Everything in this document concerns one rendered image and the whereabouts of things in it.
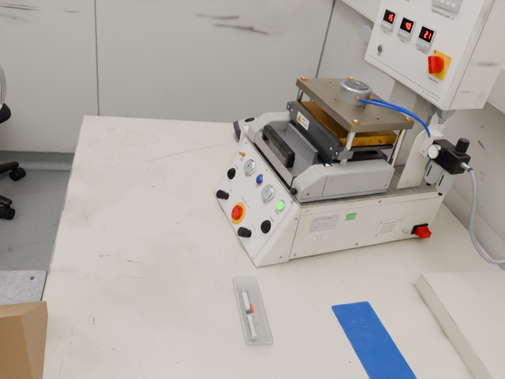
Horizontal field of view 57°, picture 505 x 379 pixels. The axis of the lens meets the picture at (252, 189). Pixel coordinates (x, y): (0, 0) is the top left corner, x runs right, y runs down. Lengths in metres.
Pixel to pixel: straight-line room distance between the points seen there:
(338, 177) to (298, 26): 1.64
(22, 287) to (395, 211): 0.90
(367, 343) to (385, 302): 0.14
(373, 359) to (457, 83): 0.63
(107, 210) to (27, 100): 1.53
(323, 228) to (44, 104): 1.91
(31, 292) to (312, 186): 0.64
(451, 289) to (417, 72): 0.52
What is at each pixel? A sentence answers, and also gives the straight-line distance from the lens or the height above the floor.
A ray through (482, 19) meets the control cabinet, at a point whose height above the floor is 1.36.
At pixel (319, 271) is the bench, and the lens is 1.17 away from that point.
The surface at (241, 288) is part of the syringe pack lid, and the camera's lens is 1.05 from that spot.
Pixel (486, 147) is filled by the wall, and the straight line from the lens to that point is 1.53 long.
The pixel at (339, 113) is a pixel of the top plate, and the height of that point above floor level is 1.11.
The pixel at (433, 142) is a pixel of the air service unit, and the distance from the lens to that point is 1.16.
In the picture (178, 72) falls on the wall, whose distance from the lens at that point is 2.59.
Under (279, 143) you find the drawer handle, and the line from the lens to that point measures 1.13.
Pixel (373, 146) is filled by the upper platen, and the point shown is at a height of 1.03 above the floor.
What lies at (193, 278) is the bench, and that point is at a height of 0.75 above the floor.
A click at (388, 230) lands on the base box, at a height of 0.81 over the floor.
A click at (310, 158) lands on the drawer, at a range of 1.14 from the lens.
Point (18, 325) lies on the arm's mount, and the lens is 0.73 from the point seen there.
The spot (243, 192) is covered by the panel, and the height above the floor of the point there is 0.83.
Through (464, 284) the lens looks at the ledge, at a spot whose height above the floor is 0.80.
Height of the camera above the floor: 1.52
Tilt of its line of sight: 33 degrees down
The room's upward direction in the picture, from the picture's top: 11 degrees clockwise
